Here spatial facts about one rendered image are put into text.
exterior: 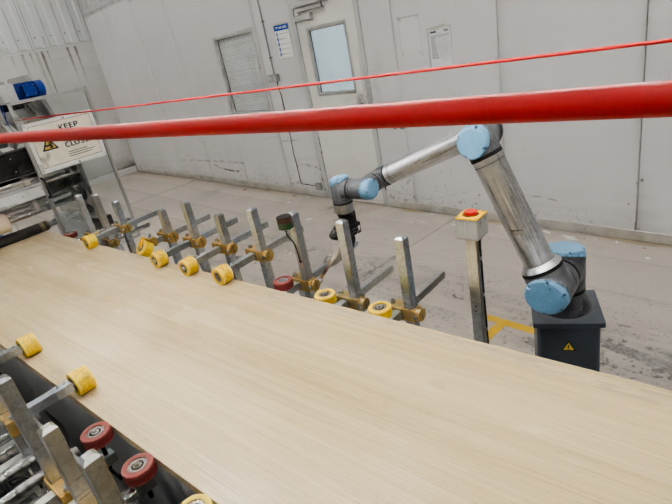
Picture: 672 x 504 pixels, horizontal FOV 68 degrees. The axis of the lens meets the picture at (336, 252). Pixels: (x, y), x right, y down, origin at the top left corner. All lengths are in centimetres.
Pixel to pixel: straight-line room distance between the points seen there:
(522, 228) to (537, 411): 77
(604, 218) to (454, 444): 323
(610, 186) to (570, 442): 309
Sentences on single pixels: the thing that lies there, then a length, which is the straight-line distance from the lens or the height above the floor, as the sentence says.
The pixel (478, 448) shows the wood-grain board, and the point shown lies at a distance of 121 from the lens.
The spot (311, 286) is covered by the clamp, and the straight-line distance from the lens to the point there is 206.
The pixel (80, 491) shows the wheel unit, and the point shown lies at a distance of 141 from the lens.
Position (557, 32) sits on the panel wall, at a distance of 407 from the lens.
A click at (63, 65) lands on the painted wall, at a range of 1056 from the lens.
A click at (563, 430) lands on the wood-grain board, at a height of 90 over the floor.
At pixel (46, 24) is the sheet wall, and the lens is 1063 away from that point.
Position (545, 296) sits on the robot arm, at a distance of 193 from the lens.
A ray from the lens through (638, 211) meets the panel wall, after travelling 416.
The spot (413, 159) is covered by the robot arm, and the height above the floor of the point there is 124.
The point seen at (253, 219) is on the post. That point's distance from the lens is 216.
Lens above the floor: 177
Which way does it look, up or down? 23 degrees down
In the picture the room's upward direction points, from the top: 12 degrees counter-clockwise
